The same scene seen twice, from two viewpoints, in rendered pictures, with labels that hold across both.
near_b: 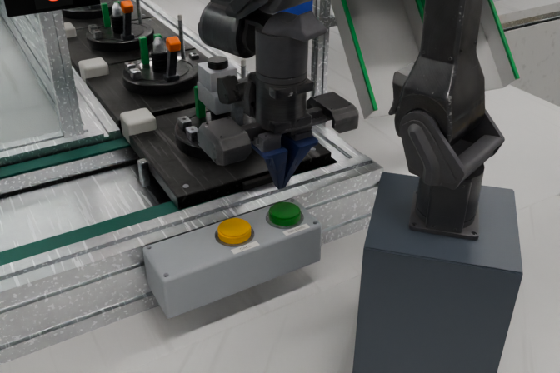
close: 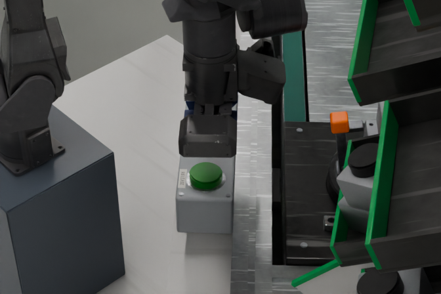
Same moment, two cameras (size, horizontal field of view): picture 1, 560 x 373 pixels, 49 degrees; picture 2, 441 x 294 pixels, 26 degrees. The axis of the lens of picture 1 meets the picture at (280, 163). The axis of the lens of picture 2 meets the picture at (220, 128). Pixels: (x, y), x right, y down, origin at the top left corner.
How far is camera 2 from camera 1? 1.36 m
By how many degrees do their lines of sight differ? 91
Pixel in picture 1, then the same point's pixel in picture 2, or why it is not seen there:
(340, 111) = (186, 123)
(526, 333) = not seen: outside the picture
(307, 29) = (168, 1)
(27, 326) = not seen: hidden behind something
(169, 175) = (328, 126)
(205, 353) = (165, 161)
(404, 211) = (53, 133)
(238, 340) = (162, 182)
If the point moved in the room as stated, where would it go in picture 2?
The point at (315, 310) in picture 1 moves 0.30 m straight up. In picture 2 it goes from (151, 237) to (138, 44)
